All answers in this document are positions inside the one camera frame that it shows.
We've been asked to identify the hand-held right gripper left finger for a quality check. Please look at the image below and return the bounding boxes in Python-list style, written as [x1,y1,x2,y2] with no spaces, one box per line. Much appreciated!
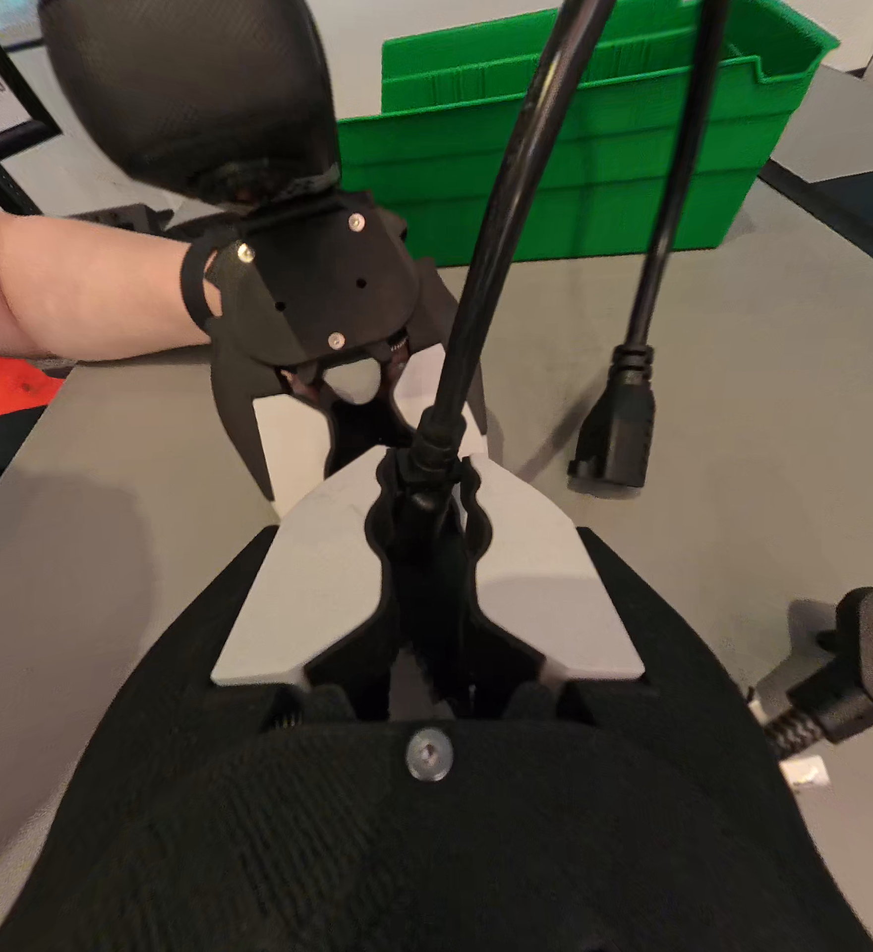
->
[209,448,396,687]

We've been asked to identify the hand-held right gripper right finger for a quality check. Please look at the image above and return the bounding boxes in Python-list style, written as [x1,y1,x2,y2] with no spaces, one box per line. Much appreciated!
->
[465,455,647,683]

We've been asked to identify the green plastic bin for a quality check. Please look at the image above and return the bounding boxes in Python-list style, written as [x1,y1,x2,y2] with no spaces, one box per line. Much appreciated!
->
[336,0,844,270]

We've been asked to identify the black extension cord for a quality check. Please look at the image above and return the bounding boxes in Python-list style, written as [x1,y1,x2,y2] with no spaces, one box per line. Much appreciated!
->
[395,0,732,574]

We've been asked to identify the person's left forearm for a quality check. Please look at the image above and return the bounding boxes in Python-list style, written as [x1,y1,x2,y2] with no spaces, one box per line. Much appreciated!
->
[0,204,223,364]

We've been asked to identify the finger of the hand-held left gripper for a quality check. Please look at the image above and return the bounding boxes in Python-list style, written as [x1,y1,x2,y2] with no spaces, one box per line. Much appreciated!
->
[254,393,333,516]
[395,344,489,458]

